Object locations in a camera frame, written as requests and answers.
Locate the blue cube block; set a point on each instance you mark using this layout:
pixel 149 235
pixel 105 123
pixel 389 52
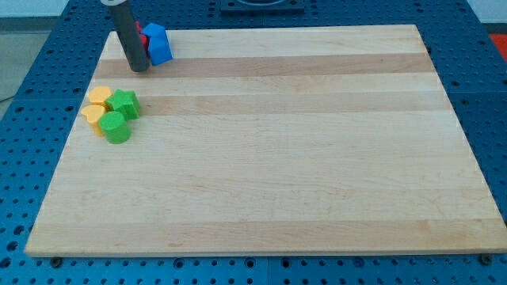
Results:
pixel 159 51

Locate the red block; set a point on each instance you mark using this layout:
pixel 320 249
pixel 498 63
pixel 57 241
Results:
pixel 143 38

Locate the green cylinder block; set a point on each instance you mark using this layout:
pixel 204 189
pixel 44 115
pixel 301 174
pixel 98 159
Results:
pixel 115 127

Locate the yellow pentagon block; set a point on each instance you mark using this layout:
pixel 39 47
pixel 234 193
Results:
pixel 99 96

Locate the yellow heart block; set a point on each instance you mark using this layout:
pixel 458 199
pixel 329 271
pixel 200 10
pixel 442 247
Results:
pixel 93 114

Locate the large wooden board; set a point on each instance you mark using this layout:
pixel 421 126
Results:
pixel 274 141

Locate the blue pentagon block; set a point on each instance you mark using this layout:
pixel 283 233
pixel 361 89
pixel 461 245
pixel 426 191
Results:
pixel 154 31

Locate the green star block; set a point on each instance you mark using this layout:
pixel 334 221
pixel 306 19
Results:
pixel 125 102

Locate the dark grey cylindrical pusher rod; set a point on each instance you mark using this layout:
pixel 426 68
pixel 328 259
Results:
pixel 123 21

